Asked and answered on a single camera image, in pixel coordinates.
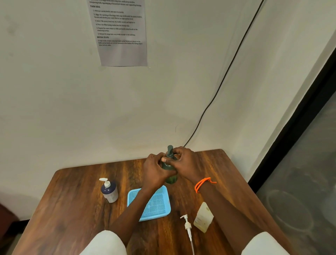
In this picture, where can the person's right hand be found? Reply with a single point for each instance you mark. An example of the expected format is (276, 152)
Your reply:
(190, 165)

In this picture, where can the person's left hand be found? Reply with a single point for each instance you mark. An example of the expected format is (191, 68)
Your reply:
(153, 174)

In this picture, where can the small teal translucent bottle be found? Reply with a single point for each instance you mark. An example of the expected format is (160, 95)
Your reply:
(172, 180)

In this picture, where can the dark teal pump head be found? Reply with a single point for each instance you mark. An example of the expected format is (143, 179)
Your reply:
(170, 151)

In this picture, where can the small navy white pump bottle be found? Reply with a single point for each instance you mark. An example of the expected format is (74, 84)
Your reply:
(110, 193)

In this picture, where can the white pump head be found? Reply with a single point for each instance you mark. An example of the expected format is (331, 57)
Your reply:
(106, 183)
(187, 226)

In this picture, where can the large yellow soap bottle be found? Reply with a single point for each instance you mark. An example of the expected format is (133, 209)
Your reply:
(203, 218)

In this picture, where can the person's left forearm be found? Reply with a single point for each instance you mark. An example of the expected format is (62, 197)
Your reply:
(131, 215)

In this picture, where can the person's right forearm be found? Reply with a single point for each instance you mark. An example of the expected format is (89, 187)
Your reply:
(231, 218)

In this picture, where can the person's left white sleeve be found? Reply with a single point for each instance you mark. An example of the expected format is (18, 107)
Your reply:
(105, 244)

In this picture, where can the person's white sleeve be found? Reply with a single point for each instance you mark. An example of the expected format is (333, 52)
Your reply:
(265, 245)
(105, 244)

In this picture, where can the person's right white sleeve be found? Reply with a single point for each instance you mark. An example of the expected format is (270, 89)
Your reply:
(265, 245)

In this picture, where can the blue plastic mesh basket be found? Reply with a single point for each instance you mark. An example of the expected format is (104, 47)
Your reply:
(160, 205)

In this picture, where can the printed paper sheet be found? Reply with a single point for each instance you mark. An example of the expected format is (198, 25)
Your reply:
(120, 52)

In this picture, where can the maroon upholstered seat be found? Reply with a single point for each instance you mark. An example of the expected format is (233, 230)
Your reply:
(8, 226)

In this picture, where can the black door frame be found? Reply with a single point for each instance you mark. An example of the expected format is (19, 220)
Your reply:
(291, 131)

